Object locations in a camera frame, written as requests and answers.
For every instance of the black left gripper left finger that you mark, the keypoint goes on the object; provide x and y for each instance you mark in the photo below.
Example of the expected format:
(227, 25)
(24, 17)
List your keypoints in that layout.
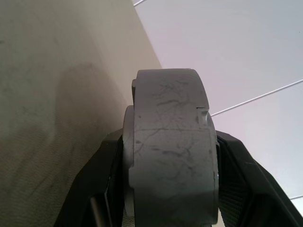
(94, 179)

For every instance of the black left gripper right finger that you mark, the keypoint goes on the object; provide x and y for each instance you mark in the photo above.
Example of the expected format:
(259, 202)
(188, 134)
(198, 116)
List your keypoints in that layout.
(248, 189)

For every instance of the grey cylindrical motor housing cover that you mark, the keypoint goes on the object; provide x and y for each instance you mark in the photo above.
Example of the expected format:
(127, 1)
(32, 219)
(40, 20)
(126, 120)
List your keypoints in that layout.
(170, 142)

